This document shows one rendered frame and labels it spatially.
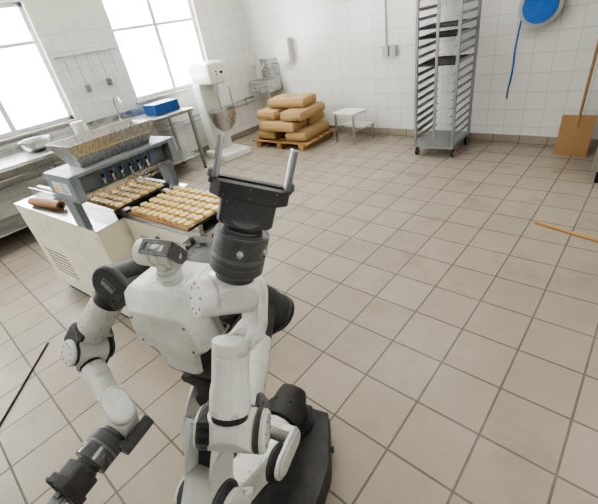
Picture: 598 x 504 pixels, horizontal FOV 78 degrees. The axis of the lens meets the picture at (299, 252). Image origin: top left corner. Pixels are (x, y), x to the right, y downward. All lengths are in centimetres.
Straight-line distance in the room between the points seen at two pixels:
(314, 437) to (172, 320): 108
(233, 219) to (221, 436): 37
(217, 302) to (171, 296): 32
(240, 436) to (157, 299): 39
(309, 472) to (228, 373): 114
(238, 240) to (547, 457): 177
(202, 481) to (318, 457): 62
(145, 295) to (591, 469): 185
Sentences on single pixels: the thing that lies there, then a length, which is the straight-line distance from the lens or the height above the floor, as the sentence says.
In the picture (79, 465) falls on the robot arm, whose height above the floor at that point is 91.
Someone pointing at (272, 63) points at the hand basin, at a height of 112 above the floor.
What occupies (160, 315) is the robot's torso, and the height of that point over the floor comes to 119.
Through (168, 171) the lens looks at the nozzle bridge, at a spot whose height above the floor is 94.
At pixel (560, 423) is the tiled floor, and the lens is 219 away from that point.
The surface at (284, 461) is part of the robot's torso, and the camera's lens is 162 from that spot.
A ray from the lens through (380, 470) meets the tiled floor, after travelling 192.
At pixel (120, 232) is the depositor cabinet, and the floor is 76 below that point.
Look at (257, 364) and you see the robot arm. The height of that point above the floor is 115.
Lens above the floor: 172
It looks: 32 degrees down
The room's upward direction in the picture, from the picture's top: 10 degrees counter-clockwise
